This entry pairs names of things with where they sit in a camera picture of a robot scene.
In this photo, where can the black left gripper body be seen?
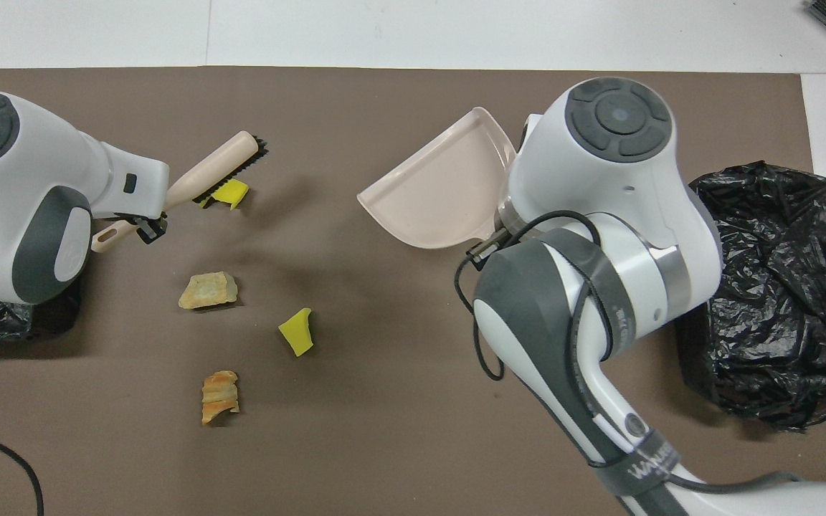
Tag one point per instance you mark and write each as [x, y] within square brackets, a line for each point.
[133, 215]

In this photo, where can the pale toy bread piece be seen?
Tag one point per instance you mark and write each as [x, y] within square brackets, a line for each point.
[207, 291]

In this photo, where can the yellow sponge with green back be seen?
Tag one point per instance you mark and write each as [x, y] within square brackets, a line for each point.
[230, 192]

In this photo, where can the beige hand brush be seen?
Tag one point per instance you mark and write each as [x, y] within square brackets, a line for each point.
[216, 168]

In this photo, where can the small yellow sponge piece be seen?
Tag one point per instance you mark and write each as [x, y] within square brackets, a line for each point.
[297, 332]

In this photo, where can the orange striped toy croissant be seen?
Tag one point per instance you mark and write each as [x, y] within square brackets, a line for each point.
[219, 395]

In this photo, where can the beige plastic dustpan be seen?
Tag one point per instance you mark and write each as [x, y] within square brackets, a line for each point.
[442, 193]

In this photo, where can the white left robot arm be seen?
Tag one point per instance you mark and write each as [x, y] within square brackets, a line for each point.
[19, 186]

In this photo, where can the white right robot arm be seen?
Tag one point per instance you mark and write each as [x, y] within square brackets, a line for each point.
[621, 215]

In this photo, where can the brown table mat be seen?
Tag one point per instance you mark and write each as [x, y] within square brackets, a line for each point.
[312, 107]

